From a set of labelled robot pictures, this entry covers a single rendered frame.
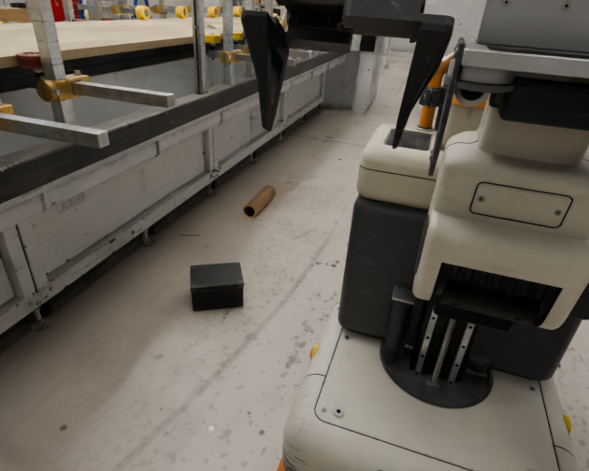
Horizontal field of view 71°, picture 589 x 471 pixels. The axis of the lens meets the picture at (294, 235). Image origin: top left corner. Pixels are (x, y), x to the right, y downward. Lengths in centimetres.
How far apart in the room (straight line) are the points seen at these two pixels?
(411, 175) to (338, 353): 50
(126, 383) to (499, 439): 105
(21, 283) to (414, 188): 126
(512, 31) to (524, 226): 27
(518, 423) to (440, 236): 61
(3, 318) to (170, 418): 63
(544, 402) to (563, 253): 61
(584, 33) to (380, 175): 47
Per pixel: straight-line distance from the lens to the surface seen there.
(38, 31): 128
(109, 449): 134
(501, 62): 49
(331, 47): 36
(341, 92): 498
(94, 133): 95
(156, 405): 140
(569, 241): 69
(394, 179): 92
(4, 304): 165
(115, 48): 170
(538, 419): 117
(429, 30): 30
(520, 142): 66
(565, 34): 59
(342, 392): 104
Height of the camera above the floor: 108
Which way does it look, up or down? 30 degrees down
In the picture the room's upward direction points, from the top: 4 degrees clockwise
